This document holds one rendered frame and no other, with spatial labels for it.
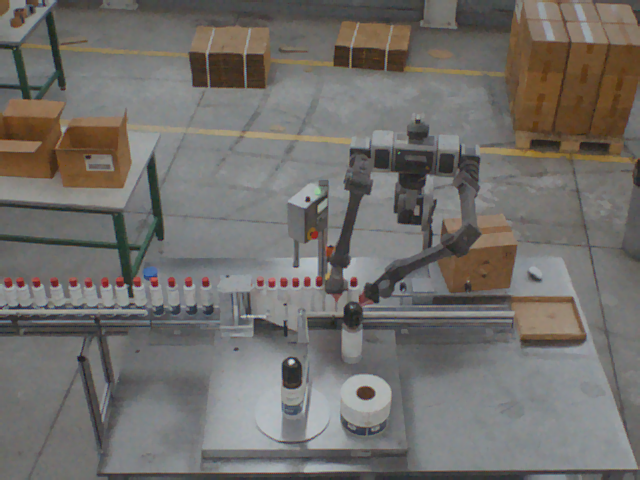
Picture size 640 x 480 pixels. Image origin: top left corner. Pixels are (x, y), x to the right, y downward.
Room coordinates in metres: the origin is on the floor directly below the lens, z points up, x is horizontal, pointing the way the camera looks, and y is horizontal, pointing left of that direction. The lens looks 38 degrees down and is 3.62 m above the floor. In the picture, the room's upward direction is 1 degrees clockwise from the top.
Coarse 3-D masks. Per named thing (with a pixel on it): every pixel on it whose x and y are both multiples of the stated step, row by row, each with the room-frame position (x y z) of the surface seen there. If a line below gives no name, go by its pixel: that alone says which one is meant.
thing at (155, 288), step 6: (150, 282) 2.96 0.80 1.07; (156, 282) 2.96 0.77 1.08; (150, 288) 2.96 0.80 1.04; (156, 288) 2.95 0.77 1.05; (150, 294) 2.95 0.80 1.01; (156, 294) 2.95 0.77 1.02; (156, 300) 2.95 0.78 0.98; (162, 300) 2.97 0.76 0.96; (156, 306) 2.95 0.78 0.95; (162, 306) 2.96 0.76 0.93; (156, 312) 2.95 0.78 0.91; (162, 312) 2.96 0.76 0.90
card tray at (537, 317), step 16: (512, 304) 3.13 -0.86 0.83; (528, 304) 3.13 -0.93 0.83; (544, 304) 3.13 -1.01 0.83; (560, 304) 3.14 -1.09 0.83; (576, 304) 3.10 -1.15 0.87; (528, 320) 3.02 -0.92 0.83; (544, 320) 3.02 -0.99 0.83; (560, 320) 3.03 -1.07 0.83; (576, 320) 3.03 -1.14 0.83; (528, 336) 2.90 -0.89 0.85; (544, 336) 2.90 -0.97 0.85; (560, 336) 2.90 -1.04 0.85; (576, 336) 2.90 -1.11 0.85
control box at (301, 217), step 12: (300, 192) 3.10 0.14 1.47; (312, 192) 3.10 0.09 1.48; (324, 192) 3.10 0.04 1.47; (288, 204) 3.03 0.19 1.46; (300, 204) 3.01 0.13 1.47; (312, 204) 3.02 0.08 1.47; (288, 216) 3.03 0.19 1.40; (300, 216) 3.00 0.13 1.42; (312, 216) 3.02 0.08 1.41; (288, 228) 3.03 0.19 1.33; (300, 228) 3.00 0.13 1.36; (312, 228) 3.01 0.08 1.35; (300, 240) 3.00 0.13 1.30
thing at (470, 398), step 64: (128, 384) 2.58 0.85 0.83; (192, 384) 2.59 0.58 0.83; (448, 384) 2.61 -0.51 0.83; (512, 384) 2.62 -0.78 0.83; (576, 384) 2.63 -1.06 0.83; (128, 448) 2.24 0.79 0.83; (192, 448) 2.25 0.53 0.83; (448, 448) 2.27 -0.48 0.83; (512, 448) 2.28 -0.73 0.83; (576, 448) 2.28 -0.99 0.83
